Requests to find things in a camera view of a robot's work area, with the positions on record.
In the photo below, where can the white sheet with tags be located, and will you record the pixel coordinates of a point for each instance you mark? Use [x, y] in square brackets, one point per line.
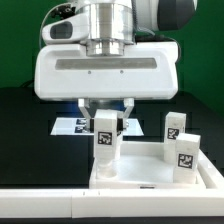
[76, 126]

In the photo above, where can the black camera on stand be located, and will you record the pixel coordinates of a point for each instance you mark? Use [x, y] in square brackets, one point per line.
[63, 11]

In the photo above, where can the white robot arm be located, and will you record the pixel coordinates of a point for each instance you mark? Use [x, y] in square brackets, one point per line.
[109, 50]

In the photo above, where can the white square table top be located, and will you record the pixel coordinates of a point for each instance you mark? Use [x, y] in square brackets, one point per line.
[141, 166]

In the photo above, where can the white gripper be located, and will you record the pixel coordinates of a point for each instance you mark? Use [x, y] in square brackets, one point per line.
[144, 71]

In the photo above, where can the white L-shaped obstacle fence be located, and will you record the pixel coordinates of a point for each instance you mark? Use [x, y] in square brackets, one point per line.
[85, 203]

